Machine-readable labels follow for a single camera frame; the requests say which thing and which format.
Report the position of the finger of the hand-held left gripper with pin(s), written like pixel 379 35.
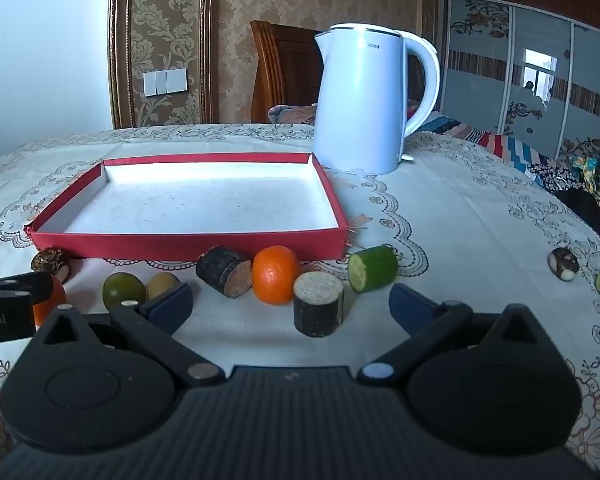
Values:
pixel 32 287

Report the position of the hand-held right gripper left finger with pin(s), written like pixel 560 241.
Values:
pixel 170 307

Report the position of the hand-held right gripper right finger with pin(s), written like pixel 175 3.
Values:
pixel 407 307

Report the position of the orange mandarin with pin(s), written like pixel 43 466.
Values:
pixel 276 275
pixel 49 314

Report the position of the brown taro piece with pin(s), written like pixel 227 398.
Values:
pixel 50 260

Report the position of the green cucumber piece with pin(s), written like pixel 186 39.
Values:
pixel 377 267

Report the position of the red shallow cardboard box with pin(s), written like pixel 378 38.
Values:
pixel 200 200

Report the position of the water chestnut right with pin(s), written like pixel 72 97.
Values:
pixel 562 264

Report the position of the striped colourful blanket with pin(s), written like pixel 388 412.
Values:
pixel 490 142

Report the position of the dark clothes pile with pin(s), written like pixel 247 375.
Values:
pixel 585 190

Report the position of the white electric kettle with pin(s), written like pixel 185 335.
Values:
pixel 360 100

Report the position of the pink patterned bedding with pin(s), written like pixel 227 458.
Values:
pixel 292 114

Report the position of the wardrobe with sliding doors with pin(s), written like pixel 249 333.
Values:
pixel 530 75

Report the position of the wooden headboard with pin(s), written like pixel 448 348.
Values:
pixel 285 65

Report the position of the white wall switch panel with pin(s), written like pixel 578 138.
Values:
pixel 165 82

